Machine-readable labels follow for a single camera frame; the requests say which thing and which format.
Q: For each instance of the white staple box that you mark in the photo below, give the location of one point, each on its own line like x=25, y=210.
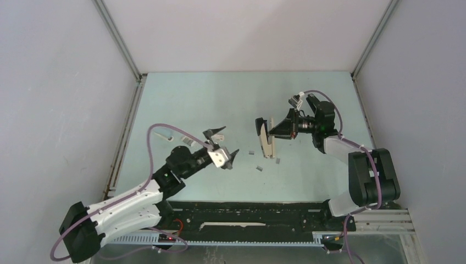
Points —
x=218, y=137

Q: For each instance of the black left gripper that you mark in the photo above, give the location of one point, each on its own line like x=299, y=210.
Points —
x=209, y=133

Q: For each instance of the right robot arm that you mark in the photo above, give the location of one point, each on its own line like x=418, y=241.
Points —
x=372, y=178

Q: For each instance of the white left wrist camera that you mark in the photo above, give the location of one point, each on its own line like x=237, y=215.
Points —
x=219, y=156

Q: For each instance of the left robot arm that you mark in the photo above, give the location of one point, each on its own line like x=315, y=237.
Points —
x=87, y=229

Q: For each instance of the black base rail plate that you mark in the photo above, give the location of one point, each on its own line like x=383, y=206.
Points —
x=251, y=222

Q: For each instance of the staple box tray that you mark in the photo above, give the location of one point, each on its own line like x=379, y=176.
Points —
x=188, y=141

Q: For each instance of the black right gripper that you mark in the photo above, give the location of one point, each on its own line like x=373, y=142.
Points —
x=287, y=128

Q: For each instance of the beige and black large stapler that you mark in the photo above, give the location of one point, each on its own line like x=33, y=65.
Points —
x=266, y=139

